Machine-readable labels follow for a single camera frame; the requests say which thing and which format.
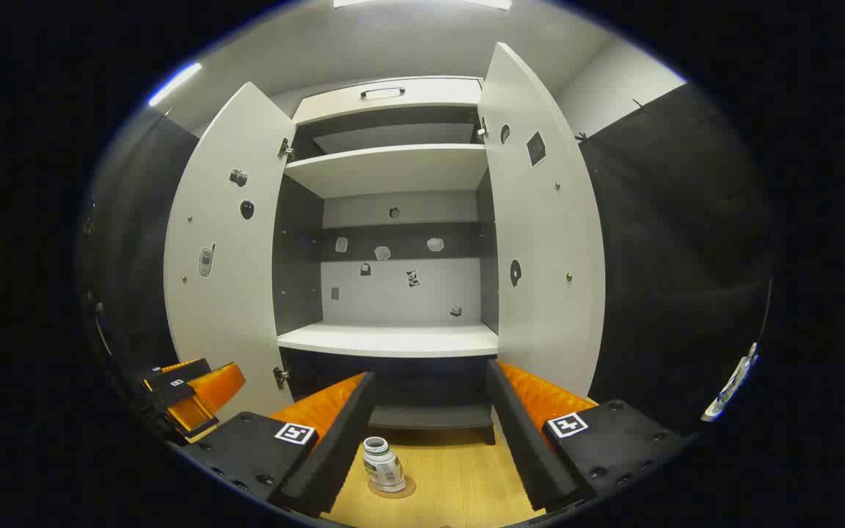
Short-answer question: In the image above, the dark low cabinet shelf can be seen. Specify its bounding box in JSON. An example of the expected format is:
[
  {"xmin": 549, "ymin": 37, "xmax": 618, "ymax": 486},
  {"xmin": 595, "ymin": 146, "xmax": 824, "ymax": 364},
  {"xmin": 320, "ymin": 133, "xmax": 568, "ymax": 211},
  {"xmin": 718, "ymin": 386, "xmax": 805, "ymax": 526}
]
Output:
[{"xmin": 367, "ymin": 403, "xmax": 497, "ymax": 445}]

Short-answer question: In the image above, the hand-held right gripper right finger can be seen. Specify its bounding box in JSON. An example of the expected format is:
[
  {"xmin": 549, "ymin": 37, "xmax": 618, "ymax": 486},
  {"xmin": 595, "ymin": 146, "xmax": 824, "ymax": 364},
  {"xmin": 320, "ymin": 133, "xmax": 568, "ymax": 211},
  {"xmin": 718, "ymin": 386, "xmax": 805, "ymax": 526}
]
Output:
[{"xmin": 486, "ymin": 358, "xmax": 689, "ymax": 513}]

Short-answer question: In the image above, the white blue hanging clamp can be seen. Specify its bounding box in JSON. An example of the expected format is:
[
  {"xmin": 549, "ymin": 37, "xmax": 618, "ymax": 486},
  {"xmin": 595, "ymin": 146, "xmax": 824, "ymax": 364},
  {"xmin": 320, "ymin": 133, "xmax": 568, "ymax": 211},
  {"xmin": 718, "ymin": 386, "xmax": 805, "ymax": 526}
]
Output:
[{"xmin": 700, "ymin": 341, "xmax": 761, "ymax": 424}]

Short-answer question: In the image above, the white cabinet shelf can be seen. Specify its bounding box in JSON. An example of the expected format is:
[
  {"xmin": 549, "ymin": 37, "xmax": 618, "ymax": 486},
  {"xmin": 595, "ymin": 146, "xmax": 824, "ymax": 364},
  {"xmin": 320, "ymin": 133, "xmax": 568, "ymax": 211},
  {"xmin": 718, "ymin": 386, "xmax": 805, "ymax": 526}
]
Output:
[
  {"xmin": 285, "ymin": 144, "xmax": 489, "ymax": 199},
  {"xmin": 277, "ymin": 322, "xmax": 500, "ymax": 359}
]

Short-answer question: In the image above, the white and grey cabinet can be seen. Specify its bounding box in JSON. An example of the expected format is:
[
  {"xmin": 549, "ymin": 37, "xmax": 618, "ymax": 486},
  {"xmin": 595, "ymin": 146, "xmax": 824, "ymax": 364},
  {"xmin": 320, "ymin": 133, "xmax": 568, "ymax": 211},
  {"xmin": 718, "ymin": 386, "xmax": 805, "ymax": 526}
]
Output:
[{"xmin": 272, "ymin": 76, "xmax": 502, "ymax": 448}]

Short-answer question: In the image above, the white green-label drink bottle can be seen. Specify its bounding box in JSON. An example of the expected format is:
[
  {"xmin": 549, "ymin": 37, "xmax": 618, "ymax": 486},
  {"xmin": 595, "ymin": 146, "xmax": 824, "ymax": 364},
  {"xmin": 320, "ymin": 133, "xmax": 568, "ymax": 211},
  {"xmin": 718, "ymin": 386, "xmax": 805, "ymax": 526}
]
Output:
[{"xmin": 362, "ymin": 436, "xmax": 407, "ymax": 494}]

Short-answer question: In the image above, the black backdrop cloth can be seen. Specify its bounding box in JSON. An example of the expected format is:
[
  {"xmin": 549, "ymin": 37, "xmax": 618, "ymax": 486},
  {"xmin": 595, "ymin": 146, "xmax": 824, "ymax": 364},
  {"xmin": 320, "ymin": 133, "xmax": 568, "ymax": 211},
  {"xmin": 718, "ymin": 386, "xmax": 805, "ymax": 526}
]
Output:
[
  {"xmin": 79, "ymin": 109, "xmax": 202, "ymax": 441},
  {"xmin": 577, "ymin": 81, "xmax": 786, "ymax": 441}
]

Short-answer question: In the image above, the long ceiling light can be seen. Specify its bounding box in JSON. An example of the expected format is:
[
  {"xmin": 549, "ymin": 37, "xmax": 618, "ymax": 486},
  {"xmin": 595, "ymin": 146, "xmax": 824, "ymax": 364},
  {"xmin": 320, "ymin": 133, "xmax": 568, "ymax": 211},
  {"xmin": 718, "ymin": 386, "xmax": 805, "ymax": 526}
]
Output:
[{"xmin": 333, "ymin": 0, "xmax": 513, "ymax": 11}]

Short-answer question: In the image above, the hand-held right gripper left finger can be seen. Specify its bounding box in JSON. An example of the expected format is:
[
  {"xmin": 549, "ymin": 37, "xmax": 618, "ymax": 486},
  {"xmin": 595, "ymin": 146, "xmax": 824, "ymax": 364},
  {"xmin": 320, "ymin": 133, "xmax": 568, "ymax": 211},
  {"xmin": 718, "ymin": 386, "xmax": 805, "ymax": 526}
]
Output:
[{"xmin": 172, "ymin": 371, "xmax": 378, "ymax": 516}]

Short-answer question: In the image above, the round brown coaster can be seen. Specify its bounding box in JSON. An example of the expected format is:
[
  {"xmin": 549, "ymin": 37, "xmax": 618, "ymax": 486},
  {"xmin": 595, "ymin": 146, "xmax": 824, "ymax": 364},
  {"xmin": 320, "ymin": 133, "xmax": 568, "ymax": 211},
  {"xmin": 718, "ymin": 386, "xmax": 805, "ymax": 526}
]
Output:
[{"xmin": 367, "ymin": 477, "xmax": 417, "ymax": 500}]

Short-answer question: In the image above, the white cabinet top panel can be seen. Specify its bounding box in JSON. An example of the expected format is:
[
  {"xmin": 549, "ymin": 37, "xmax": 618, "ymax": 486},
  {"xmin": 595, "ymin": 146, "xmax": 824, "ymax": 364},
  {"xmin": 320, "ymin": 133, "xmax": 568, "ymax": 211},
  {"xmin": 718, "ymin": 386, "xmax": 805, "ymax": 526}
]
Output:
[{"xmin": 292, "ymin": 76, "xmax": 483, "ymax": 125}]

